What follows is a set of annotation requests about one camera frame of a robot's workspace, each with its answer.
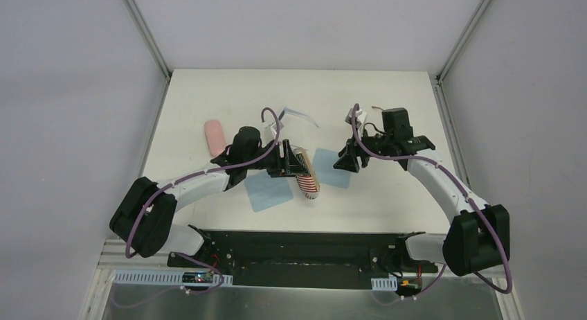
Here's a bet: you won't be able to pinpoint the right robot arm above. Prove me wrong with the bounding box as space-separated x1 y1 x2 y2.
334 106 510 276

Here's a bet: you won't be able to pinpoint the pink glasses case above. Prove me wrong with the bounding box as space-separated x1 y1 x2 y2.
204 120 227 157

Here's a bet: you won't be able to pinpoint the right white cable duct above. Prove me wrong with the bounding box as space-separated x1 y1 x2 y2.
370 276 398 292

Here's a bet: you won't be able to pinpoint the white frame sunglasses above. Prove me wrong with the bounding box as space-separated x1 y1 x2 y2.
278 107 319 127

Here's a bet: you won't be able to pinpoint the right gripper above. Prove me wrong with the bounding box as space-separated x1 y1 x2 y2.
334 125 393 173

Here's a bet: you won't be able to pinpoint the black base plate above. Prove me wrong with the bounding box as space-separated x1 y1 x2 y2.
193 230 438 290

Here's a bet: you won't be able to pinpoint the blue cleaning cloth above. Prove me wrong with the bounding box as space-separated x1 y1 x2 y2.
244 172 294 213
312 148 351 189

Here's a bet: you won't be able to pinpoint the left white cable duct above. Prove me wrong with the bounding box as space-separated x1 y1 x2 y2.
114 269 233 287

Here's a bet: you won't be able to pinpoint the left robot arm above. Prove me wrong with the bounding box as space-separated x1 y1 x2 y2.
109 126 309 268

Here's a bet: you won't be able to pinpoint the white cable duct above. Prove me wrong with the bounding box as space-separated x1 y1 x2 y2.
114 269 233 287
370 276 398 292

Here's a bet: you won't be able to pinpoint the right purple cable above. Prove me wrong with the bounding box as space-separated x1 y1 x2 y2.
350 103 513 306

